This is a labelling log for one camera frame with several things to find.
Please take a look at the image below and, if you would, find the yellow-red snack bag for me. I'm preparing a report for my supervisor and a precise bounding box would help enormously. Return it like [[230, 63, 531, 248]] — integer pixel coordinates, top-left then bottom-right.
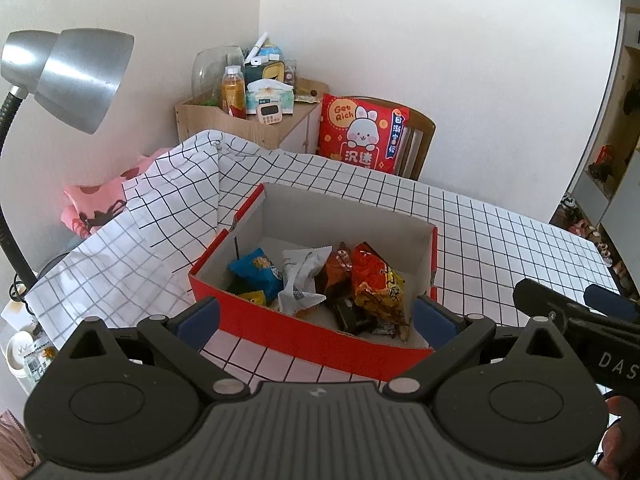
[[349, 241, 407, 326]]

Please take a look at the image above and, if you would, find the pink bag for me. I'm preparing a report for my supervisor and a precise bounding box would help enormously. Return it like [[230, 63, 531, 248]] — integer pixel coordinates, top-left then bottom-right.
[[0, 409, 40, 472]]

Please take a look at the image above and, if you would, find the blue snack packet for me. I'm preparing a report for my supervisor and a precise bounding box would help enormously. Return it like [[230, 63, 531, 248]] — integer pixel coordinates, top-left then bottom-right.
[[228, 248, 284, 305]]

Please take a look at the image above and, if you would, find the wooden cabinet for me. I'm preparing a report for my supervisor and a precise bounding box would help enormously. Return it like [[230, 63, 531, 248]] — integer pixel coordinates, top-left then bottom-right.
[[173, 77, 329, 157]]

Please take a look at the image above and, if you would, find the white labelled container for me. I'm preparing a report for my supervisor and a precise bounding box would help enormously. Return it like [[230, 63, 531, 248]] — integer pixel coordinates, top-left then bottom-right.
[[6, 329, 60, 397]]

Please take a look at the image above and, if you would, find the silver desk lamp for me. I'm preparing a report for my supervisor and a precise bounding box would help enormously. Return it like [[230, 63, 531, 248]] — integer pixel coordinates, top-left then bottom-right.
[[0, 27, 136, 293]]

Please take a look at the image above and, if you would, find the white checked tablecloth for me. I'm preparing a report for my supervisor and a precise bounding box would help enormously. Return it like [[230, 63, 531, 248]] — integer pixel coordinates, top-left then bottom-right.
[[22, 129, 618, 401]]

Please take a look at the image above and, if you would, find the orange drink bottle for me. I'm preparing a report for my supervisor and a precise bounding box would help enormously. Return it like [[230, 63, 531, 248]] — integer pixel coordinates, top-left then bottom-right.
[[221, 65, 249, 120]]

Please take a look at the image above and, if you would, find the pink printed cloth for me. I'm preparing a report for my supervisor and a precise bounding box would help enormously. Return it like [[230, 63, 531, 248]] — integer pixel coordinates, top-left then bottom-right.
[[60, 154, 162, 239]]

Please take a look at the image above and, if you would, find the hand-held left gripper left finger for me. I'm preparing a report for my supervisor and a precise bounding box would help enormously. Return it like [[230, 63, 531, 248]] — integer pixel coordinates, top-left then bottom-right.
[[59, 296, 251, 402]]

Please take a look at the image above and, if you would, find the red rabbit print cushion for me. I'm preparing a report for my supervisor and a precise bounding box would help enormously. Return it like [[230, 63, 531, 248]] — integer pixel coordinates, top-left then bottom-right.
[[316, 92, 411, 176]]

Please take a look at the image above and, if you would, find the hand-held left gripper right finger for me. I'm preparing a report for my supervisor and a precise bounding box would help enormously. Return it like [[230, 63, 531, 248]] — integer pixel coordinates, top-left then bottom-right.
[[382, 294, 564, 402]]

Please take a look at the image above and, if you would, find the teal tissue box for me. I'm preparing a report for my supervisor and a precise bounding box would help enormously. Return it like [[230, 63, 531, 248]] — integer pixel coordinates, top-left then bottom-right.
[[245, 80, 296, 117]]

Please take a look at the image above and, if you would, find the white kitchen timer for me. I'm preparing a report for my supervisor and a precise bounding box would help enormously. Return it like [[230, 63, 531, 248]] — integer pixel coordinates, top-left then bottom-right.
[[255, 100, 284, 126]]

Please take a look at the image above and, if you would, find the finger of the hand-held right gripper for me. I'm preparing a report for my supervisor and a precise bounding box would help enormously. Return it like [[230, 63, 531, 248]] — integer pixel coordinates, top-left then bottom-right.
[[584, 284, 640, 321], [512, 277, 640, 342]]

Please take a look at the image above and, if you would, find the wooden shelf unit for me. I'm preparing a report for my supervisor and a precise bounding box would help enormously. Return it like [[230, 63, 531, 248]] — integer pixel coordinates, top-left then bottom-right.
[[547, 7, 640, 281]]

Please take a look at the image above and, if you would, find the clear glass jar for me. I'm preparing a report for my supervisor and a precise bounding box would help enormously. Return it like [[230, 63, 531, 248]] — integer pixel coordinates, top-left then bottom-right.
[[191, 46, 246, 107]]

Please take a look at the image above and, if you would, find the red and white cardboard box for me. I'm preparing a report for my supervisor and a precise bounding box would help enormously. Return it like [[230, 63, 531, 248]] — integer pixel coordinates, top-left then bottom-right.
[[187, 182, 440, 383]]

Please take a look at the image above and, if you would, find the orange-brown snack bag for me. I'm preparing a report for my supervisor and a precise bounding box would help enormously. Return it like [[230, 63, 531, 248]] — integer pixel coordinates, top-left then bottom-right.
[[315, 241, 355, 307]]

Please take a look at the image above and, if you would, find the wooden chair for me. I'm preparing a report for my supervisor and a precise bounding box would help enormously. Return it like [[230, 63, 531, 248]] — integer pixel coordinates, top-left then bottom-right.
[[349, 95, 437, 182]]

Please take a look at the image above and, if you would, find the white tube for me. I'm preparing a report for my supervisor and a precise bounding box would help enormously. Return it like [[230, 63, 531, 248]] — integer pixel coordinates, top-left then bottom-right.
[[243, 31, 271, 64]]

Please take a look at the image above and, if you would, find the person's right hand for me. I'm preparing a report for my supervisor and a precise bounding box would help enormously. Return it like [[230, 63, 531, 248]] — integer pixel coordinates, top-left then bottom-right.
[[595, 394, 640, 480]]

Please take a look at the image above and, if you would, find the white-grey snack packet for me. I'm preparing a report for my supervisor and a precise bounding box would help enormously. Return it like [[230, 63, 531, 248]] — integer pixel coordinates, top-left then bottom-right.
[[276, 245, 333, 317]]

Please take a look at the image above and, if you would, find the black snack packet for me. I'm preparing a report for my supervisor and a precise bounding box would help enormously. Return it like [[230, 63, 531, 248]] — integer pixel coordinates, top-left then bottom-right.
[[331, 297, 379, 333]]

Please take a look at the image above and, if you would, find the small dark snack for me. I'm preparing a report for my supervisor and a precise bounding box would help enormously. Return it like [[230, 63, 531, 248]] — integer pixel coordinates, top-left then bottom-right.
[[371, 321, 412, 342]]

